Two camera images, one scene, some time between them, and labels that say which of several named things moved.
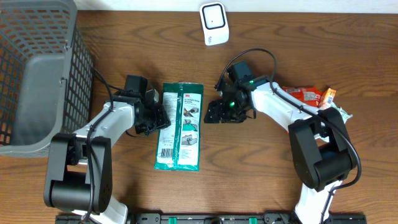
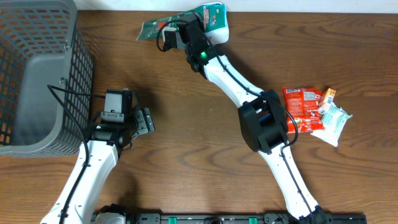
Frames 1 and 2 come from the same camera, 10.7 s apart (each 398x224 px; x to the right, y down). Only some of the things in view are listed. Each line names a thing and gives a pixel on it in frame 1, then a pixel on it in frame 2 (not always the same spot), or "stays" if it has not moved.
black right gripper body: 231,111 to 202,24
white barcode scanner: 214,23 stays
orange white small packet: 327,98 stays
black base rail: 218,218 stays
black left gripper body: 151,121 to 142,124
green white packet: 178,145 to 214,16
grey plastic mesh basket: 46,77 stays
